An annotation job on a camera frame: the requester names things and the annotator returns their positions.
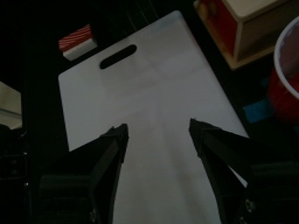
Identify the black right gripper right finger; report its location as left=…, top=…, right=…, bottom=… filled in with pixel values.
left=188, top=117, right=299, bottom=224

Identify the blue plastic utensil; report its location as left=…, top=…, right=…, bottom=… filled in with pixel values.
left=243, top=97, right=276, bottom=123

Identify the white plastic cutting board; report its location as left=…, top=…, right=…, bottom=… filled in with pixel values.
left=58, top=10, right=250, bottom=224

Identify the red plastic cup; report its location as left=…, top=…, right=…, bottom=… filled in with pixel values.
left=267, top=16, right=299, bottom=124

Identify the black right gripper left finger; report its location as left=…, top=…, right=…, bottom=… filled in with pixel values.
left=32, top=122, right=130, bottom=224

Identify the salmon nigiri sushi toy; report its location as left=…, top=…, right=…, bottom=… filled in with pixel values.
left=58, top=24, right=99, bottom=62

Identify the wooden box with slot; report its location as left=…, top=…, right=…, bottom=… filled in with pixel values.
left=192, top=0, right=299, bottom=71

